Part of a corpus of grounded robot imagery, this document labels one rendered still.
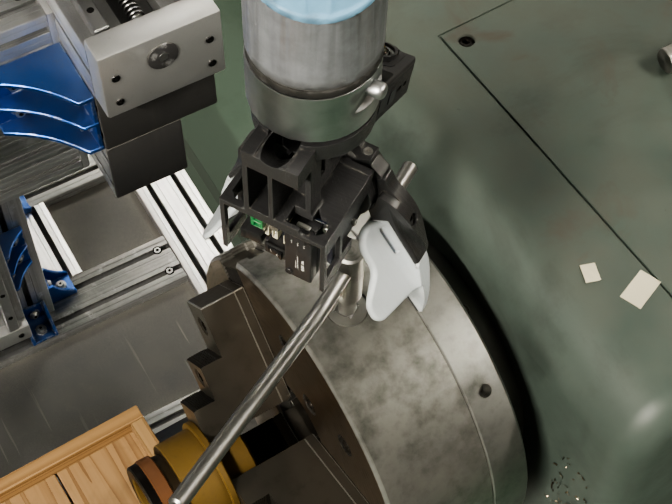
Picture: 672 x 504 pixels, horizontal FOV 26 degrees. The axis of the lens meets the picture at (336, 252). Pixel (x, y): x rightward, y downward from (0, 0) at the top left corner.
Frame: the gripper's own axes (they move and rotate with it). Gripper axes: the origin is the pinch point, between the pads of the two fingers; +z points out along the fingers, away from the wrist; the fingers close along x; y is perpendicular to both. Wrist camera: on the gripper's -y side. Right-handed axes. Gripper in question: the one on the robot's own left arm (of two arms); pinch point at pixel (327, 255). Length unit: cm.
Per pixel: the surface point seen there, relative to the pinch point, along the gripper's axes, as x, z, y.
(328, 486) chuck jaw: 3.6, 24.2, 5.8
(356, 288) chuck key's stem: 1.0, 7.9, -2.8
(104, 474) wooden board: -21, 48, 6
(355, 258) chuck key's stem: 0.8, 4.0, -2.9
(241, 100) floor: -71, 140, -99
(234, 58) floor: -78, 140, -108
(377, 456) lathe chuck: 7.1, 16.2, 4.8
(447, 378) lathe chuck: 9.1, 14.8, -2.8
